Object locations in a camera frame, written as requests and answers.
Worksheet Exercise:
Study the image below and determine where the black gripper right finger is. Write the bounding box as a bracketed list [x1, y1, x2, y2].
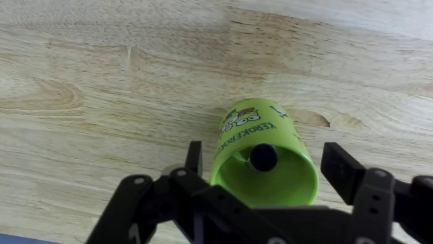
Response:
[321, 141, 433, 244]

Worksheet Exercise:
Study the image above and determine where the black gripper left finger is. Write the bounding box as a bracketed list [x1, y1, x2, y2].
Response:
[86, 139, 214, 244]

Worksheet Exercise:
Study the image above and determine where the yellow-green printed mug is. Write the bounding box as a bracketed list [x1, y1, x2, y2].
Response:
[209, 97, 321, 208]

